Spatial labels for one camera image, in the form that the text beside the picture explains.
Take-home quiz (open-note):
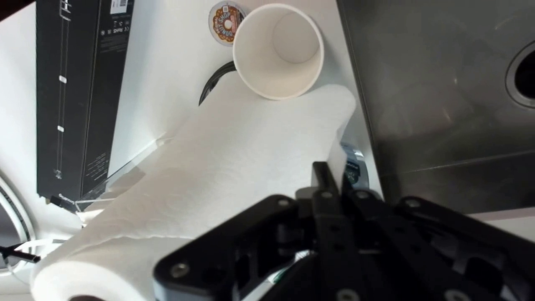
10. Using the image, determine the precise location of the round sink drain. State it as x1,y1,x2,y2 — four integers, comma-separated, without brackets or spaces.
505,41,535,111

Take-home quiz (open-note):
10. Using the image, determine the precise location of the thin black utensil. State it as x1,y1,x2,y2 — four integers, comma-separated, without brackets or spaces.
0,245,42,265

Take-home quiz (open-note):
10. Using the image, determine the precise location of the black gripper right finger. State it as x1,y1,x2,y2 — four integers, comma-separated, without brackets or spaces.
340,166,535,301

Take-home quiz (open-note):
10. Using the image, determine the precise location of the patterned white paper cup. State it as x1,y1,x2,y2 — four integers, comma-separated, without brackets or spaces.
231,2,326,103

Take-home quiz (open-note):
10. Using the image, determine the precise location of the white oval tray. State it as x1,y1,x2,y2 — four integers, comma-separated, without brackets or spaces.
0,170,40,287

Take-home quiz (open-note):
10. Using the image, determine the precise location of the stainless steel sink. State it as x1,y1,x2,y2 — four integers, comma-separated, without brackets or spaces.
335,0,535,217

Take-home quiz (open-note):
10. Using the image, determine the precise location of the round doughnut print disc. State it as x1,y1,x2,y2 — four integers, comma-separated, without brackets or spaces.
208,2,246,48

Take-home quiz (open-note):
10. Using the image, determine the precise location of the long black cardboard box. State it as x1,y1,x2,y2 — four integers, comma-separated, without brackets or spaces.
35,0,136,201

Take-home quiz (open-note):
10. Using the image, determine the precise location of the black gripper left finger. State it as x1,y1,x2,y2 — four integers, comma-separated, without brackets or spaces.
152,161,358,301

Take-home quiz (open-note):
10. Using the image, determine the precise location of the white paper towel roll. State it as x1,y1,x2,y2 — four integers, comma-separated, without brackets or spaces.
82,73,358,248
30,223,194,301

